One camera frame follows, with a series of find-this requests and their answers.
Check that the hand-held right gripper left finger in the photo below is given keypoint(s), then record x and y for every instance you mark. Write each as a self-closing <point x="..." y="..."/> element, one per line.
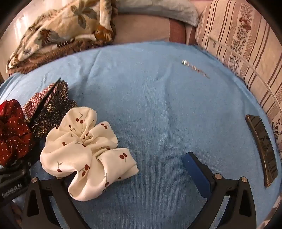
<point x="57" y="191"/>

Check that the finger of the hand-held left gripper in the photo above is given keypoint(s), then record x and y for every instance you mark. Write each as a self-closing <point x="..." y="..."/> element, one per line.
<point x="45" y="99"/>

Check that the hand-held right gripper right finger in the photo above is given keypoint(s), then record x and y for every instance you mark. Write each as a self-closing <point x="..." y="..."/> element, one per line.
<point x="196" y="174"/>

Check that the red white checkered scrunchie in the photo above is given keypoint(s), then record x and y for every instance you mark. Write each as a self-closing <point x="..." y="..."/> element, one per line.
<point x="35" y="103"/>

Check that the dark gold-dotted scrunchie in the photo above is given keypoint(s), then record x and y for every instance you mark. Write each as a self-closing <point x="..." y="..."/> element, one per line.
<point x="55" y="107"/>

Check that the red white-dotted scrunchie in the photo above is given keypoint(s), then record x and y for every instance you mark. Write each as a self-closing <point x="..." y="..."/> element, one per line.
<point x="13" y="132"/>

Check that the white cherry print scrunchie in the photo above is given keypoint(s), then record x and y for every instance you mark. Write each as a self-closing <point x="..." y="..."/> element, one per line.
<point x="88" y="143"/>

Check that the brown ruffled blanket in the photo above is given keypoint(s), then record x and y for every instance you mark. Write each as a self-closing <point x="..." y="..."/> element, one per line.
<point x="44" y="57"/>

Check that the dark glossy hair barrette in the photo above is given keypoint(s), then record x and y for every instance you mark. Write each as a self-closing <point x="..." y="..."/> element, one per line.
<point x="262" y="149"/>

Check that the blue towel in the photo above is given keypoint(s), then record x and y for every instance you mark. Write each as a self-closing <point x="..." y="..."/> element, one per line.
<point x="154" y="110"/>

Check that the floral print blanket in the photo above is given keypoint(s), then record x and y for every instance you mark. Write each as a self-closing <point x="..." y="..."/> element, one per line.
<point x="66" y="19"/>

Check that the striped floral cushion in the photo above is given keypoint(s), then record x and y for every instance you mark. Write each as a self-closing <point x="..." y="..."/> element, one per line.
<point x="238" y="33"/>

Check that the light blue pillow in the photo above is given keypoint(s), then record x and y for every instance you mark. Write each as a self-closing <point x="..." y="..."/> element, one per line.
<point x="165" y="8"/>

